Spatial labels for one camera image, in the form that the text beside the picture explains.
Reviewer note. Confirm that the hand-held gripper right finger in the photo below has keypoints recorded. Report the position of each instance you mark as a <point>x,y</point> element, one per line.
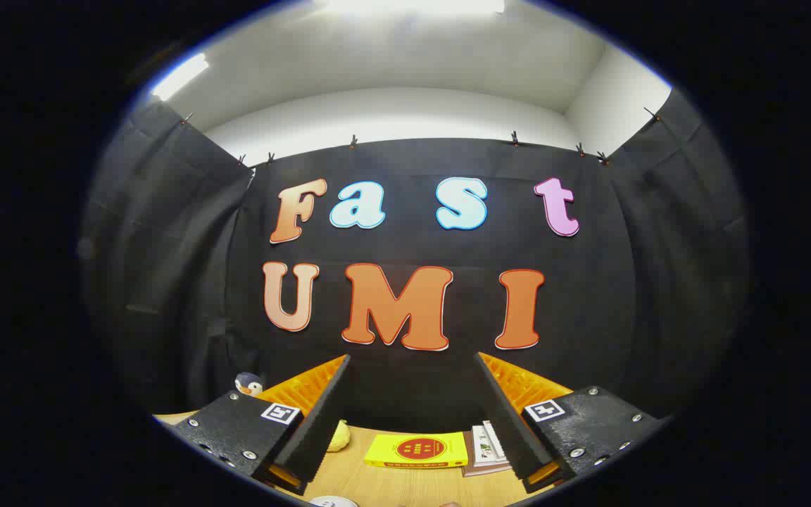
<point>511,429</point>

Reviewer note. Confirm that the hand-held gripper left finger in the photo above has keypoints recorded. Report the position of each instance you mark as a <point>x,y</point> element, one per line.
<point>321,429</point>

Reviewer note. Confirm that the white canvas shoe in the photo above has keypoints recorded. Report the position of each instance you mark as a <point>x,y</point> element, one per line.
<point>333,502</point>

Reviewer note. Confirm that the yellow round plush toy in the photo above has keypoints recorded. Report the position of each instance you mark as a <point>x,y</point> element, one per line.
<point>338,438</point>

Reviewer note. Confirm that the white book with brown spine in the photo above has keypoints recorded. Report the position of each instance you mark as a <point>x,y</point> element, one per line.
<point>483,469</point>

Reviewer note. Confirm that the penguin plush toy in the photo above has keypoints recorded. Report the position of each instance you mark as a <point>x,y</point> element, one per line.
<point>249,386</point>

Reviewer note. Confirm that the yellow book with red circle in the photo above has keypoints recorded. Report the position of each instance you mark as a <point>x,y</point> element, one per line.
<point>416,451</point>

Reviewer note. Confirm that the ceiling light panel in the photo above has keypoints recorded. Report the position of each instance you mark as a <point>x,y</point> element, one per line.
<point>180,76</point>

